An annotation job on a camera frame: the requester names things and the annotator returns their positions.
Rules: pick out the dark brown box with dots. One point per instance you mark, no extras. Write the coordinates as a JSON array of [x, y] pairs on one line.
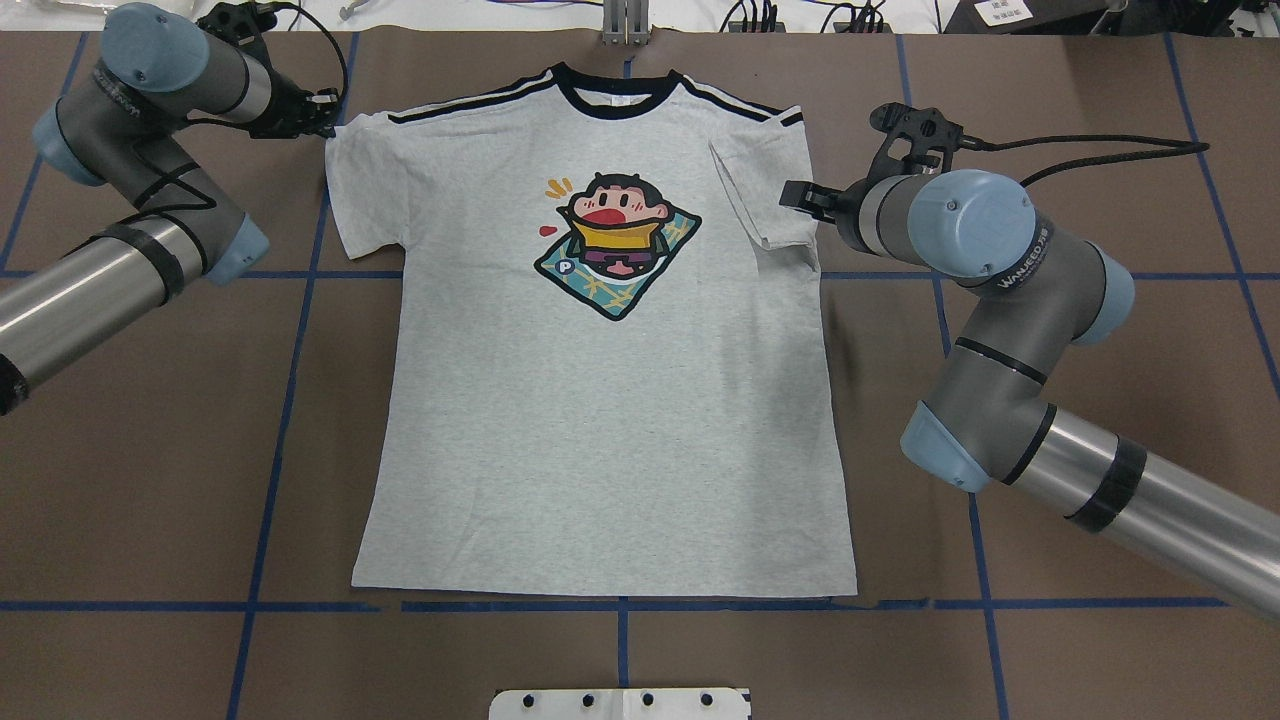
[[1025, 17]]

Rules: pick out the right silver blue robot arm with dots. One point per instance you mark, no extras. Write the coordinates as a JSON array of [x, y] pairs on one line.
[[1040, 290]]

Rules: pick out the aluminium frame post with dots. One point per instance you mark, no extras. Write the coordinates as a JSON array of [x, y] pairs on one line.
[[626, 22]]

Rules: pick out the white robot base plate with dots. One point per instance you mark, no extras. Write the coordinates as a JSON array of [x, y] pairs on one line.
[[623, 703]]

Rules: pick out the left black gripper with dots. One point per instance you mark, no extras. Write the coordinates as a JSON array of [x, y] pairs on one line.
[[287, 110]]

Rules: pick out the black usb hub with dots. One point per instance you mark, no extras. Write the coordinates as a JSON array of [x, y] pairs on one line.
[[862, 22], [760, 22]]

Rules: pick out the grey cartoon print t-shirt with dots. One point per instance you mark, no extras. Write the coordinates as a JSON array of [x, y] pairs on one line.
[[611, 376]]

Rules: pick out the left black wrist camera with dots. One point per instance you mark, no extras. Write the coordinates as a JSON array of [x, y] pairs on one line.
[[241, 25]]

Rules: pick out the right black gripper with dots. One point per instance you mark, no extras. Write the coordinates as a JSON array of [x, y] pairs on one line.
[[846, 215]]

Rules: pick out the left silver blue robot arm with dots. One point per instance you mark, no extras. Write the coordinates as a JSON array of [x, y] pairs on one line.
[[158, 73]]

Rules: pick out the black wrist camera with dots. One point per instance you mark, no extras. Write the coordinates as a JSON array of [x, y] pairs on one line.
[[916, 141], [241, 25]]

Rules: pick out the black USB hub right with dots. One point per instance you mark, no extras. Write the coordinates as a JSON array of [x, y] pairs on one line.
[[862, 22]]

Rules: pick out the black USB hub left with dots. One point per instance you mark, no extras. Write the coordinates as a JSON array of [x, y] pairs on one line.
[[760, 22]]

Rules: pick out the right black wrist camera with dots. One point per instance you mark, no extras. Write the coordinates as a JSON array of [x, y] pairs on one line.
[[916, 141]]

